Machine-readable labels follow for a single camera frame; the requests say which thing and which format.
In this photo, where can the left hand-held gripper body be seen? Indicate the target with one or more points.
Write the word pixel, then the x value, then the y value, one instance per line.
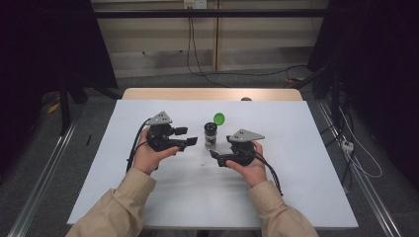
pixel 159 133

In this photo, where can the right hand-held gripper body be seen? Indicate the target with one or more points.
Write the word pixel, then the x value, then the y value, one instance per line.
pixel 242 148

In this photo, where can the spice jar with black flip lid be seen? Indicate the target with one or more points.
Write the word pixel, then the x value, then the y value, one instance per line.
pixel 210 133

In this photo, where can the person's right hand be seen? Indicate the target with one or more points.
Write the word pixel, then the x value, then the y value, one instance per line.
pixel 252 171

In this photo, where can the person's left hand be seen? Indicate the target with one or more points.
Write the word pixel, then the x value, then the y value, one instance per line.
pixel 148 159

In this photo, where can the wooden table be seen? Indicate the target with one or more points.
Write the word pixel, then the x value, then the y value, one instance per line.
pixel 210 94

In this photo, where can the black metal stand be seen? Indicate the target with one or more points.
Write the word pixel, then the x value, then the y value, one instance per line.
pixel 66 105
pixel 334 95

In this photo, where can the white power strip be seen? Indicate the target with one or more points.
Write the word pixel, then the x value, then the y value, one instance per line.
pixel 347 145

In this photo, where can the small yellow floor object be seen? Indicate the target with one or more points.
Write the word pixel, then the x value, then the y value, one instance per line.
pixel 53 107

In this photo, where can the black horizontal bar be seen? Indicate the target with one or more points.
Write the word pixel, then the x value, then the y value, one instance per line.
pixel 210 13

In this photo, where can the black curtain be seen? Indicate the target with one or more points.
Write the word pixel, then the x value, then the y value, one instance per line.
pixel 375 65
pixel 42 42

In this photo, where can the metal floor rail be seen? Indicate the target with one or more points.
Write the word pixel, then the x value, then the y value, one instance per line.
pixel 42 177
pixel 359 171

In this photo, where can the white wall socket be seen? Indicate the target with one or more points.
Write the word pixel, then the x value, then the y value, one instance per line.
pixel 195 4

